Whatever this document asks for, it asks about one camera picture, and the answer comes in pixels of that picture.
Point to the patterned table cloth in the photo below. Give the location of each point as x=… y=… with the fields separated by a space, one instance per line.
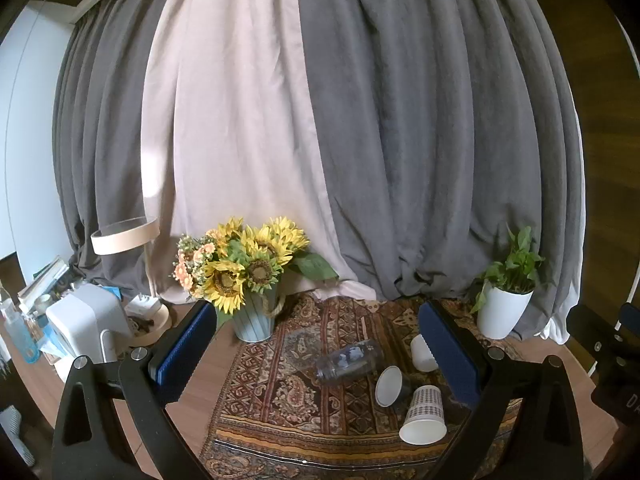
x=300 y=410

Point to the white cabinet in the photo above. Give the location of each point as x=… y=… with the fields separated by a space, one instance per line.
x=30 y=135

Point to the white plant pot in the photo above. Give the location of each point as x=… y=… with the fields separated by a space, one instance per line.
x=502 y=312

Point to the white striped cloth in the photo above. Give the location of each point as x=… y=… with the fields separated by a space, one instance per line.
x=15 y=432

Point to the white power adapter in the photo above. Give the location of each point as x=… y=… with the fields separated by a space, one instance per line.
x=145 y=305

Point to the patterned paper cup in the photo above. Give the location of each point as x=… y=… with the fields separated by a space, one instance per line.
x=424 y=412

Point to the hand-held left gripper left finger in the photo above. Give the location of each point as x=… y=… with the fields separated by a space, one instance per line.
x=182 y=355

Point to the white appliance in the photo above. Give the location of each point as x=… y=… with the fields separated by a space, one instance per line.
x=85 y=320

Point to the light blue ribbed vase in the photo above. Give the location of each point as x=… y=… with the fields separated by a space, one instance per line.
x=254 y=320

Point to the stack of books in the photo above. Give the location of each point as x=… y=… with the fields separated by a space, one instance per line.
x=42 y=277

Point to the clear plastic bottle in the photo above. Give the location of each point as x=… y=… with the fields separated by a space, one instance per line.
x=350 y=360

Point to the blue liquid spray bottle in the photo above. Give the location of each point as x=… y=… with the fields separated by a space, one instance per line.
x=20 y=332

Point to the sunflower bouquet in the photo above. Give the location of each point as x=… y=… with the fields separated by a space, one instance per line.
x=250 y=260

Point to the plain white cup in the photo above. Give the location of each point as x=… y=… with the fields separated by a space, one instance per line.
x=422 y=355

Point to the green potted plant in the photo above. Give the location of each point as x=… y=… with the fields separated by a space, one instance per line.
x=515 y=265

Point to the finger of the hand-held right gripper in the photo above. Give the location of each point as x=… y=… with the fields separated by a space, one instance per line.
x=592 y=335

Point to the beige curtain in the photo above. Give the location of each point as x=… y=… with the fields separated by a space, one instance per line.
x=235 y=135

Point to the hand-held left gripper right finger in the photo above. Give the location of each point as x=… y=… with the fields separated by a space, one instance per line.
x=450 y=355

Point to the dark cup with white inside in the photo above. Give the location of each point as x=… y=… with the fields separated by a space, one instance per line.
x=389 y=386

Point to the grey curtain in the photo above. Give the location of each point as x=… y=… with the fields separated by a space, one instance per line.
x=450 y=135
x=105 y=135

